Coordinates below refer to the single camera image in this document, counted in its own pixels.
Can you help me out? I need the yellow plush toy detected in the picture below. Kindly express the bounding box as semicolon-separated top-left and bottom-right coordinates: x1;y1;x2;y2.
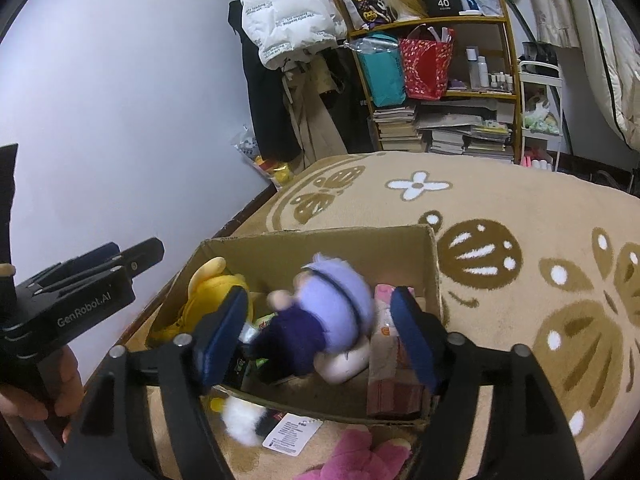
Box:
146;257;254;348

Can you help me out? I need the white fluffy duck plush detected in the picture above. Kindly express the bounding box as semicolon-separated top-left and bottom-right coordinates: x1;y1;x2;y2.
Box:
208;396;284;448

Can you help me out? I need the pink tissue pack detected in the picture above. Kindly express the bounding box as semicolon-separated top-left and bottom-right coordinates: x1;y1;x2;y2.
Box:
367;284;425;419

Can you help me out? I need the black tissue pack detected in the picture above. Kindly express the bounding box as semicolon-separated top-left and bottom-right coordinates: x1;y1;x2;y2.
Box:
221;342;256;391

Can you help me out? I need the pink bear plush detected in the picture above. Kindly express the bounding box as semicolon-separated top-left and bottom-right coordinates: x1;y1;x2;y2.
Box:
297;425;411;480

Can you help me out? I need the purple haired doll plush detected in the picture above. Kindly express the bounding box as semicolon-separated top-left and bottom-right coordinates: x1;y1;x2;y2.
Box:
257;254;376;385

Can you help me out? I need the green tissue pack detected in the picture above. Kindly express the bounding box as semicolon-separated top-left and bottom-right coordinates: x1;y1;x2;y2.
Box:
248;313;278;366

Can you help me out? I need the pink swirl cushion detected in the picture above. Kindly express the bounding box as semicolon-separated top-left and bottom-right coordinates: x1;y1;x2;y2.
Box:
314;336;370;385

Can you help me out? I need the person's left hand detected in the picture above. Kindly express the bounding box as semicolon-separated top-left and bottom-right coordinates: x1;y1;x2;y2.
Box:
1;344;84;467

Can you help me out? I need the white paper tag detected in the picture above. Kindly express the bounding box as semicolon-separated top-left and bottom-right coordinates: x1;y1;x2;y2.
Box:
262;414;323;457

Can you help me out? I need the plastic bag of toys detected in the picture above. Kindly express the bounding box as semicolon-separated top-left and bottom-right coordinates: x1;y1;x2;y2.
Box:
231;127;294;190

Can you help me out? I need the black hanging coat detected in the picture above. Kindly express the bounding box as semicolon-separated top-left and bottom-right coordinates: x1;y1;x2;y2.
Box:
228;0;302;162

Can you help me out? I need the open cardboard box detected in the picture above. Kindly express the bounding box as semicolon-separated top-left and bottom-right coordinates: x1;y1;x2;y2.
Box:
145;224;439;422

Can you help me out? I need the beige trench coat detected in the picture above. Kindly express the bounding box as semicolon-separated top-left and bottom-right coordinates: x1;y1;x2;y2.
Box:
282;54;347;174

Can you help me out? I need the stack of books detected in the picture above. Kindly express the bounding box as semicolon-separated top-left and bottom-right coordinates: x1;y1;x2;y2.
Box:
372;104;425;153

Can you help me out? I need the white puffer jacket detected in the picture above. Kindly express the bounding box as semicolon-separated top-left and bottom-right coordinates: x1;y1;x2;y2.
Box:
241;0;347;70

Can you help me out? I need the teal bag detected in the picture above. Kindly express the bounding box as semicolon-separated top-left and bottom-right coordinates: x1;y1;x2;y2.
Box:
356;32;406;107

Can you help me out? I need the wooden bookshelf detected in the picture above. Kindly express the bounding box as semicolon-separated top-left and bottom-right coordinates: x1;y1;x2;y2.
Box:
338;0;521;152

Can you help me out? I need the white trolley cart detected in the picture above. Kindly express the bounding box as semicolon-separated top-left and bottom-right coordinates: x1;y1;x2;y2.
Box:
518;60;565;172

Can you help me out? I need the red gift bag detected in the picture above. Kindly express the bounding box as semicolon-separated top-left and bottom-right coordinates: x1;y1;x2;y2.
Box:
399;25;454;101

